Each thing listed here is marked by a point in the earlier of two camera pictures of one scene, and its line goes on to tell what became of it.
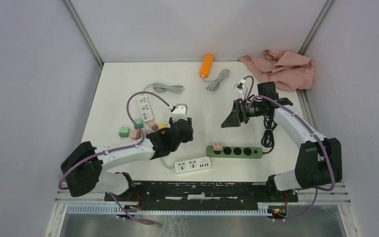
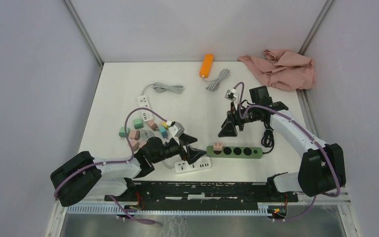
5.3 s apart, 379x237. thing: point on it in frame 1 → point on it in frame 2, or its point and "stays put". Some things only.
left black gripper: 189,137 → 193,154
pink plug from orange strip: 135,134 stays put
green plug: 138,121 stays put
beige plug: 152,125 stays put
